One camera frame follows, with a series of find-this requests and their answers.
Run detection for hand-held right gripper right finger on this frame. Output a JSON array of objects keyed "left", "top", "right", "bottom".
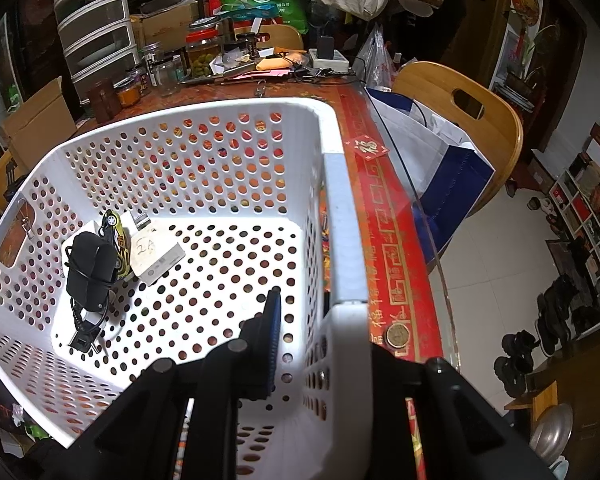
[{"left": 370, "top": 342, "right": 556, "bottom": 480}]

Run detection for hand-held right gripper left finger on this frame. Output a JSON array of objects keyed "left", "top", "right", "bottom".
[{"left": 35, "top": 286, "right": 283, "bottom": 480}]

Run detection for white perforated plastic basket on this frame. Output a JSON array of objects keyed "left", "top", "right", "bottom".
[{"left": 0, "top": 97, "right": 373, "bottom": 480}]

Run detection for white labelled power adapter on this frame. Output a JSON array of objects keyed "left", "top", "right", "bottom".
[{"left": 130, "top": 230, "right": 187, "bottom": 287}]

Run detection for yellow toy car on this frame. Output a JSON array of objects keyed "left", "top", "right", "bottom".
[{"left": 99, "top": 209, "right": 133, "bottom": 281}]

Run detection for black power adapter with cable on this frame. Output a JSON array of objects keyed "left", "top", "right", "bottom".
[{"left": 62, "top": 231, "right": 120, "bottom": 353}]

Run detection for brass coin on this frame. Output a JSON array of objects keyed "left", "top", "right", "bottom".
[{"left": 386, "top": 323, "right": 411, "bottom": 348}]

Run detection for black shoe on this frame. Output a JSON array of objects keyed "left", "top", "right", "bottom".
[
  {"left": 494, "top": 357, "right": 533, "bottom": 399},
  {"left": 542, "top": 274, "right": 578, "bottom": 326},
  {"left": 536, "top": 305, "right": 573, "bottom": 357},
  {"left": 501, "top": 330, "right": 541, "bottom": 365}
]

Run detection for wooden stool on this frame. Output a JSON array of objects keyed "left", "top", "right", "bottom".
[{"left": 504, "top": 380, "right": 558, "bottom": 426}]

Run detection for metal bowl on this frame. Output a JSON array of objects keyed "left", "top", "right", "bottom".
[{"left": 529, "top": 402, "right": 574, "bottom": 463}]

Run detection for red patterned tablecloth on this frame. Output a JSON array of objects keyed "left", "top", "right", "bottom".
[{"left": 75, "top": 77, "right": 443, "bottom": 480}]

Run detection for red diamond paper sticker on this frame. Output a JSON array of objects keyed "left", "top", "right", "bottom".
[{"left": 343, "top": 134, "right": 389, "bottom": 160}]

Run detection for white and blue shopping bag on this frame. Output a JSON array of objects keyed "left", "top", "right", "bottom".
[{"left": 365, "top": 87, "right": 496, "bottom": 256}]

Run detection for white cubby shelf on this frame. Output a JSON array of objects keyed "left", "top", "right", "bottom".
[{"left": 550, "top": 170, "right": 600, "bottom": 306}]

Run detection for orange folded cloth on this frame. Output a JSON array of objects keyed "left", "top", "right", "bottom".
[{"left": 255, "top": 55, "right": 293, "bottom": 72}]

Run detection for empty glass jar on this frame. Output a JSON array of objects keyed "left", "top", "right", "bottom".
[{"left": 155, "top": 57, "right": 183, "bottom": 97}]

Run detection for jar with orange contents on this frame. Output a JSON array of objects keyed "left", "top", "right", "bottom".
[{"left": 116, "top": 82, "right": 143, "bottom": 108}]

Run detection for white power strip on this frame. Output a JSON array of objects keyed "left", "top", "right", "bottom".
[{"left": 307, "top": 49, "right": 351, "bottom": 72}]

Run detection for dark brown cup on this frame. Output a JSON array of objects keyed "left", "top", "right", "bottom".
[{"left": 87, "top": 80, "right": 123, "bottom": 123}]

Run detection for red-lidded jar of olives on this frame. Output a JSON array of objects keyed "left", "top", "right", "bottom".
[{"left": 186, "top": 30, "right": 223, "bottom": 78}]

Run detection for clear plastic bag red print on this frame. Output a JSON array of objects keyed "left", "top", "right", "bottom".
[{"left": 355, "top": 25, "right": 396, "bottom": 91}]

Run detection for clip-top glass jar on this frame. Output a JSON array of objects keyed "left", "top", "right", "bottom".
[{"left": 140, "top": 44, "right": 163, "bottom": 86}]

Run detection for open cardboard box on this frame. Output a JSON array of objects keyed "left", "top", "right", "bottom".
[{"left": 0, "top": 76, "right": 76, "bottom": 171}]

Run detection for printed cardboard box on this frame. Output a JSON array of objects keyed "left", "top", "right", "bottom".
[{"left": 130, "top": 2, "right": 201, "bottom": 56}]

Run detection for white plastic drawer unit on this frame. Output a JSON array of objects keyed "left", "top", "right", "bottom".
[{"left": 51, "top": 0, "right": 146, "bottom": 93}]

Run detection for potted houseplant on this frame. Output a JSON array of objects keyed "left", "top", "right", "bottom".
[{"left": 522, "top": 22, "right": 561, "bottom": 96}]

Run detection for wooden chair with handle hole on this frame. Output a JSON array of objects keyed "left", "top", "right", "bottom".
[{"left": 391, "top": 61, "right": 524, "bottom": 216}]

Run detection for round red wall ornament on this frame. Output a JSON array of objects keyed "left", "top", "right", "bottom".
[{"left": 510, "top": 0, "right": 540, "bottom": 26}]

